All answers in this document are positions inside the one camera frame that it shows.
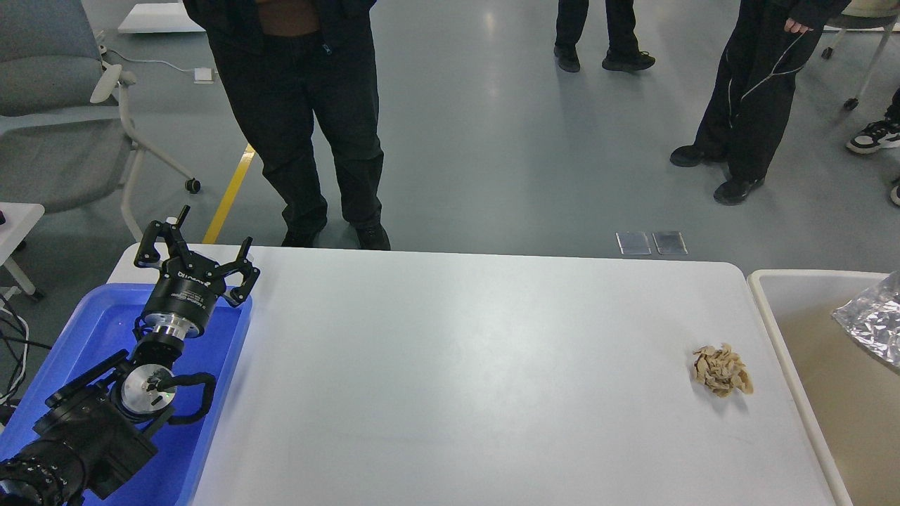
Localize left metal floor plate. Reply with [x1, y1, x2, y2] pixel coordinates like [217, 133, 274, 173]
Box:
[616, 231, 652, 256]

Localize grey office chair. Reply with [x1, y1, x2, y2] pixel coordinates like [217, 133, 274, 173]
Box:
[1, 1, 200, 239]

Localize person in plain black trousers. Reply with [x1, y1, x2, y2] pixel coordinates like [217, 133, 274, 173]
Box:
[553, 0, 657, 74]

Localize person in black jacket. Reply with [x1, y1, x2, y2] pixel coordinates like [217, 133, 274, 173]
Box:
[184, 1, 391, 250]

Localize white chair leg with caster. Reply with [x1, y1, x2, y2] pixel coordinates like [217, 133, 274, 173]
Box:
[821, 1, 899, 111]

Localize person in white-striped black trousers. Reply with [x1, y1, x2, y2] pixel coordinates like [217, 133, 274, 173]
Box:
[671, 1, 848, 206]

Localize blue plastic bin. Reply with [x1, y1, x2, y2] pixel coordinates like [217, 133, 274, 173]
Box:
[2, 284, 252, 505]

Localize white flat board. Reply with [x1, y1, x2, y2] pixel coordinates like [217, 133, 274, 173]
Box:
[117, 2, 205, 33]

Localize black and white sneaker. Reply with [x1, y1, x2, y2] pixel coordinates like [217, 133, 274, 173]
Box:
[845, 119, 899, 156]

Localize pile of beige shells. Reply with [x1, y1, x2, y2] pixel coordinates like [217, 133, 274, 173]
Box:
[693, 343, 754, 398]

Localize beige plastic bin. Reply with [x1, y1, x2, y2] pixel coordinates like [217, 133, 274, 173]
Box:
[747, 269, 899, 505]

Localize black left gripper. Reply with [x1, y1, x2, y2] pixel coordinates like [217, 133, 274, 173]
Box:
[134, 205, 260, 335]

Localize black cables at left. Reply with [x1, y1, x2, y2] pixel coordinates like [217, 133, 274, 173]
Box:
[0, 292, 53, 415]

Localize small white side table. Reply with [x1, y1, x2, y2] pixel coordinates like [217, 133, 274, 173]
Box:
[1, 202, 45, 301]

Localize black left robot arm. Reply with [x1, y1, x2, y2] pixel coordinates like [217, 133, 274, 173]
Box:
[2, 206, 260, 505]

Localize right metal floor plate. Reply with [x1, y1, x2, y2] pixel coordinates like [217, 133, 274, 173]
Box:
[652, 231, 688, 256]

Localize silver foil bag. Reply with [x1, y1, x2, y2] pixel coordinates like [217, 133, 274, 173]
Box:
[832, 271, 899, 370]

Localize metal floor plate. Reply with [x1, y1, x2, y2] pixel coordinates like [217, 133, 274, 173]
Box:
[616, 231, 652, 256]
[652, 231, 688, 256]

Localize white power adapter with cable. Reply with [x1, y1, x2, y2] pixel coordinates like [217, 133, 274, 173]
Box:
[98, 44, 217, 84]

